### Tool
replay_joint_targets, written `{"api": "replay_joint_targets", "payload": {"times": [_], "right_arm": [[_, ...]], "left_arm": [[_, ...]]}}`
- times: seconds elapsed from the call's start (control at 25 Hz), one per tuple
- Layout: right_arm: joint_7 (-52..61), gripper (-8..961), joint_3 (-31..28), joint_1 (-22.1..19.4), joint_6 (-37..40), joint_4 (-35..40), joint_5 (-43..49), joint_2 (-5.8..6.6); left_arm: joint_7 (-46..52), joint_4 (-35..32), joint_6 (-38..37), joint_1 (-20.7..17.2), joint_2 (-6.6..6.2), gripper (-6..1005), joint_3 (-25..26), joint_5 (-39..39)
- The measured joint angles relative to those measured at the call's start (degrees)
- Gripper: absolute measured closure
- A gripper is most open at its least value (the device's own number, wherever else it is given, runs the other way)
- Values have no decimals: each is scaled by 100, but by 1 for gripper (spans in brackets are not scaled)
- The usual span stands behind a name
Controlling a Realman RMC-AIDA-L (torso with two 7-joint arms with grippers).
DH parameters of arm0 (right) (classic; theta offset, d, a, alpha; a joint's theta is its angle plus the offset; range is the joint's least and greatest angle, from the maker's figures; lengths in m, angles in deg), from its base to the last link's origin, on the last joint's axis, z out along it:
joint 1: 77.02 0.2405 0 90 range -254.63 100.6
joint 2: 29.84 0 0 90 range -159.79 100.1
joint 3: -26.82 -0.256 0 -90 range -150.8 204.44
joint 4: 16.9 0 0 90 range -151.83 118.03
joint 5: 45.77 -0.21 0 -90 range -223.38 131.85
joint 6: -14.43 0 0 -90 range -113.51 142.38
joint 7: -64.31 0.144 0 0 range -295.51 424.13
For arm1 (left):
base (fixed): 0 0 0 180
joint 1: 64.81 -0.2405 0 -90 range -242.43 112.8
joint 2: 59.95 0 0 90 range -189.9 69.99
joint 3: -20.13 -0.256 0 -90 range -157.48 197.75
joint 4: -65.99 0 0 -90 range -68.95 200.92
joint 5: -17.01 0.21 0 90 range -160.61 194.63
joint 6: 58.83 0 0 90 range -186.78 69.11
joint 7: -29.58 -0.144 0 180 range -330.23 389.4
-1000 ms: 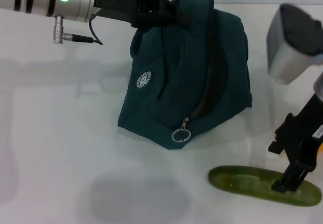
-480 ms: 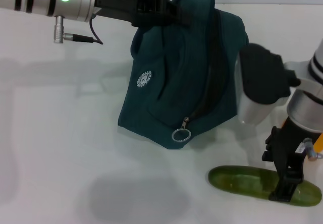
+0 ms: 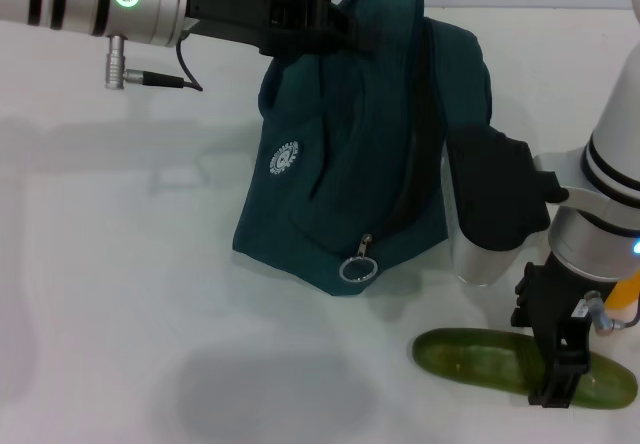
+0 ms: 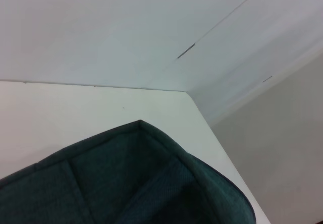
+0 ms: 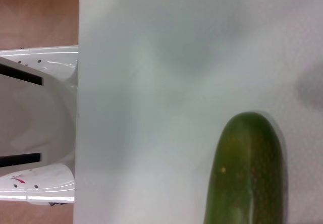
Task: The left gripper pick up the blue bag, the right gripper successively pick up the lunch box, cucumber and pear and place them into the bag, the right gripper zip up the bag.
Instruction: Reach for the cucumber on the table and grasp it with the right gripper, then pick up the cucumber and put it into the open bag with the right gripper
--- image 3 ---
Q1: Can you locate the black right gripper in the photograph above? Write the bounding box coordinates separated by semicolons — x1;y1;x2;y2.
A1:
509;252;622;409

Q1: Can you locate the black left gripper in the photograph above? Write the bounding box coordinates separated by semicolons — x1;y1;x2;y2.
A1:
181;0;382;60

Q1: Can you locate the green cucumber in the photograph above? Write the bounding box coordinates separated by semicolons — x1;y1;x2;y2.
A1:
412;328;635;410

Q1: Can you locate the teal fabric lunch bag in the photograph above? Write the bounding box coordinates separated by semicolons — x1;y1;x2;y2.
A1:
233;0;496;298

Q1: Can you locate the orange pear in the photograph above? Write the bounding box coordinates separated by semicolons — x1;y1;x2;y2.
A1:
602;268;640;311

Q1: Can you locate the right gripper cable with plug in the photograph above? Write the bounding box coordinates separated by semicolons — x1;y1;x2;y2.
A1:
584;288;640;336

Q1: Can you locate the gripper cable with plug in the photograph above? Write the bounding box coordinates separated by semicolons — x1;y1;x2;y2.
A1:
103;28;204;93
584;288;640;336

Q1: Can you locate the left gripper cable with plug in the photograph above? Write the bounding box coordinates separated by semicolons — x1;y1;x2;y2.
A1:
103;28;204;93

